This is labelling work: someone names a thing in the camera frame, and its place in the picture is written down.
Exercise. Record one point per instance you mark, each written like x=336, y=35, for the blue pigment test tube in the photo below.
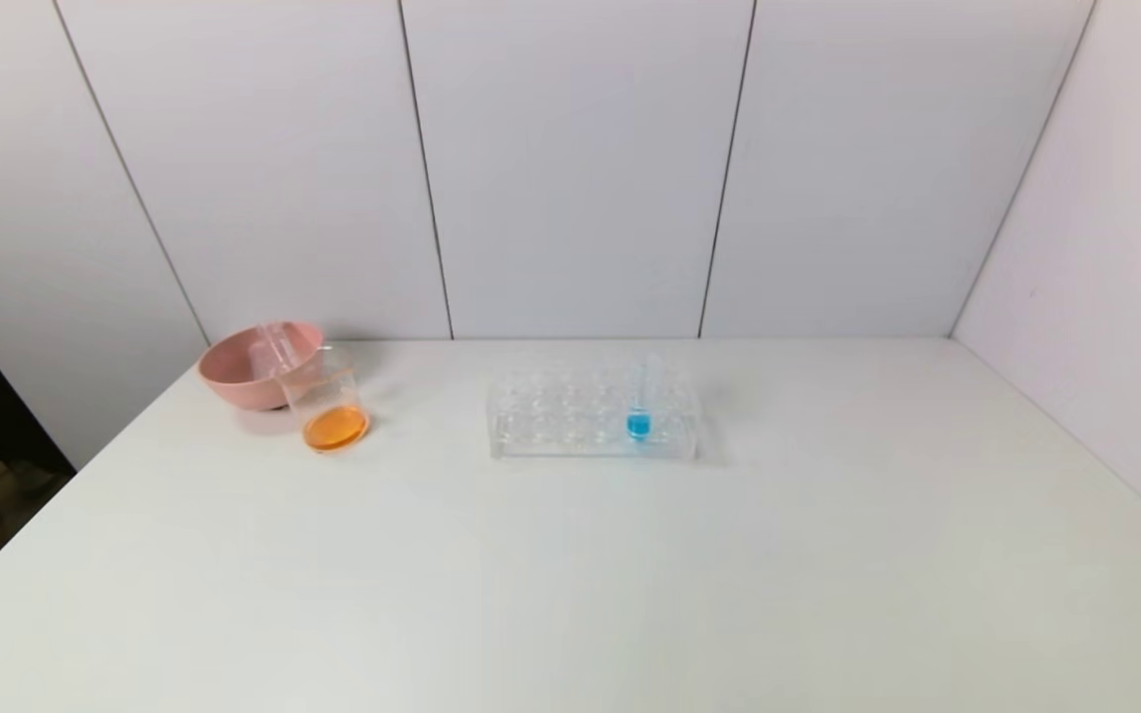
x=639, y=426

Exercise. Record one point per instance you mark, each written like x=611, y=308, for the clear glass beaker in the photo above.
x=338, y=428

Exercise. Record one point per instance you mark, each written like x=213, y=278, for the clear acrylic test tube rack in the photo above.
x=551, y=421

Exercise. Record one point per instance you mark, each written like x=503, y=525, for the pink plastic bowl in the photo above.
x=234, y=381

